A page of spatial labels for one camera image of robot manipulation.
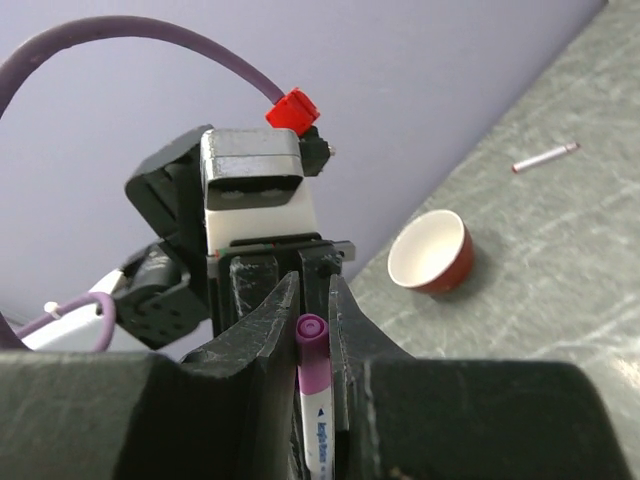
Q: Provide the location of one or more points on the white paper cup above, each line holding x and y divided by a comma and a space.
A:
433, 254

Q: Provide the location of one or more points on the white pen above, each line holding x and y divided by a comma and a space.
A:
318, 433

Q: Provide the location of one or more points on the clear pen cap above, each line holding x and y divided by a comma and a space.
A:
544, 157

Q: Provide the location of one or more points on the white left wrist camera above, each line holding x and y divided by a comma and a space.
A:
254, 186

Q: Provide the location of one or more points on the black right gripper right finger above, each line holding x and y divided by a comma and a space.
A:
402, 417

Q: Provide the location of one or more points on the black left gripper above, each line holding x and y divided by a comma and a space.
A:
172, 285

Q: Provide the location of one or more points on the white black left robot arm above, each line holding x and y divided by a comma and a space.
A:
81, 324

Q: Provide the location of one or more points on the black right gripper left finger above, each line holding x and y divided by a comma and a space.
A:
225, 415

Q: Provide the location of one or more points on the small purple pen cap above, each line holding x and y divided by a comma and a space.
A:
314, 364

